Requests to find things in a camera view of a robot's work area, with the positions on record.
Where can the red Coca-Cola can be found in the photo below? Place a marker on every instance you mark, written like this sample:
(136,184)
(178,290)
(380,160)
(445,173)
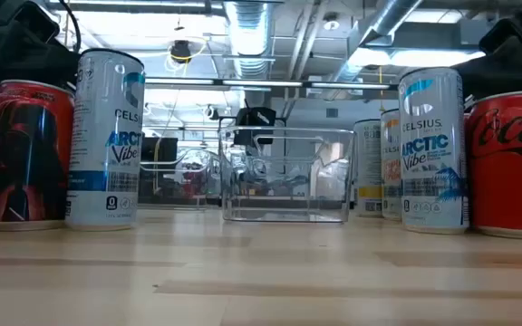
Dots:
(25,158)
(510,181)

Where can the Celsius Arctic Vibe can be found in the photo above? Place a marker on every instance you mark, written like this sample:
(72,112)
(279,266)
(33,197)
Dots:
(107,181)
(431,181)

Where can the Celsius Tropical Vibe can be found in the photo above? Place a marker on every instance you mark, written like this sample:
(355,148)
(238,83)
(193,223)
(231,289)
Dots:
(367,181)
(391,181)

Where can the black monitor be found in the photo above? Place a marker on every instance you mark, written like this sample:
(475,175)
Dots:
(159,149)

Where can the long ceiling light strip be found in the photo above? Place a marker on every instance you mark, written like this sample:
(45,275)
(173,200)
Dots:
(261,83)

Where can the black device on stand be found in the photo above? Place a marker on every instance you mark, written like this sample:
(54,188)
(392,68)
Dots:
(254,118)

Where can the smooth silver ventilation duct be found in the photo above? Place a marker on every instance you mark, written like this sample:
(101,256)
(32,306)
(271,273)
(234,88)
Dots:
(388,18)

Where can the corrugated silver ventilation duct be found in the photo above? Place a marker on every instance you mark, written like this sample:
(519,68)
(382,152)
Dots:
(248,41)

